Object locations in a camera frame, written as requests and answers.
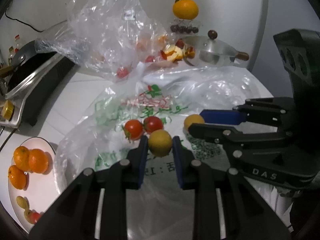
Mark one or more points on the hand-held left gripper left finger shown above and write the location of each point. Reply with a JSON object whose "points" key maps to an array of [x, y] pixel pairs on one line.
{"points": [[142, 160]]}

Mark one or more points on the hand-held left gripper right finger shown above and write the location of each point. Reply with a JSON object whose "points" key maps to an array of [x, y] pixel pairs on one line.
{"points": [[178, 162]]}

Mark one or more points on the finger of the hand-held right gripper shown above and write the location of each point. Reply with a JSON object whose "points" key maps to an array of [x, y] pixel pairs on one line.
{"points": [[220, 116], [207, 132]]}

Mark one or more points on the small yellow fruit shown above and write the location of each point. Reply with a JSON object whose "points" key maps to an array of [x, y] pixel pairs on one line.
{"points": [[22, 201], [193, 121], [27, 213], [160, 142]]}

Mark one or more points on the printed plastic bag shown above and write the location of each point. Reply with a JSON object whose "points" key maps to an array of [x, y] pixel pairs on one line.
{"points": [[155, 97]]}

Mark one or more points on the white plate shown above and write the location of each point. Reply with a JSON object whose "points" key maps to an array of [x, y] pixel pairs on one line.
{"points": [[45, 187]]}

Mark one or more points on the orange mandarin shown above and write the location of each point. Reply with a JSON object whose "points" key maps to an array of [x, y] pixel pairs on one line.
{"points": [[17, 177], [21, 157], [38, 160]]}

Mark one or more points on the small red tomato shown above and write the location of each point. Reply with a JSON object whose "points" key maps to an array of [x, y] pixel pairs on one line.
{"points": [[36, 217]]}

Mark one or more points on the fruit peel pile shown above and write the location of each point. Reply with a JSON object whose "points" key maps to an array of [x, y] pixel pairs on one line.
{"points": [[172, 51]]}

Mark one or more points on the red cherry tomato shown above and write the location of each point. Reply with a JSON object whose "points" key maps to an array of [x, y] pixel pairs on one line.
{"points": [[149, 59], [122, 72]]}

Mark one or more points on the orange with leaf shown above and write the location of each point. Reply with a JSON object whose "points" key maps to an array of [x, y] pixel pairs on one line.
{"points": [[185, 9]]}

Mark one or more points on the steel induction cooker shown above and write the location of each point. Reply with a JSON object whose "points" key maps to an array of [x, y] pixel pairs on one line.
{"points": [[37, 87]]}

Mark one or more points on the clear plastic bag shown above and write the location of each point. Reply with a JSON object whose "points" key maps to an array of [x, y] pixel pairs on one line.
{"points": [[105, 25]]}

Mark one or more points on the black wok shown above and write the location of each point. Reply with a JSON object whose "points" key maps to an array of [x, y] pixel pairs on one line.
{"points": [[30, 67]]}

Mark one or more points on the clear bottle red cap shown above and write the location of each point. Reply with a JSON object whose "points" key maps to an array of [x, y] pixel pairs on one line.
{"points": [[17, 42]]}

